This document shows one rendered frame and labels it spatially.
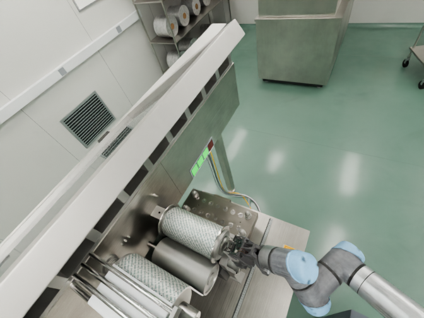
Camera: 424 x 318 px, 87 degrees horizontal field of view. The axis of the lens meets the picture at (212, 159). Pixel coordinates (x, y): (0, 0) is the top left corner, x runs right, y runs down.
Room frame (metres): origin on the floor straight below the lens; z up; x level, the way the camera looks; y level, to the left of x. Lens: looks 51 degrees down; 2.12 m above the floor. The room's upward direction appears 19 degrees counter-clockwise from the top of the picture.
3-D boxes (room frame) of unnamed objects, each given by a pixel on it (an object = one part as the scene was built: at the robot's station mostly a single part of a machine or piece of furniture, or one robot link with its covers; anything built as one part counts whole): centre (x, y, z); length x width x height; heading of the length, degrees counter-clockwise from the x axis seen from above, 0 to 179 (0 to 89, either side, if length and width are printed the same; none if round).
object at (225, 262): (0.24, 0.07, 1.05); 0.06 x 0.05 x 0.31; 47
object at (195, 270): (0.29, 0.25, 1.17); 0.26 x 0.12 x 0.12; 47
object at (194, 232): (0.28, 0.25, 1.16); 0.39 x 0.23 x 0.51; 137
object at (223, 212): (0.53, 0.07, 1.00); 0.40 x 0.16 x 0.06; 47
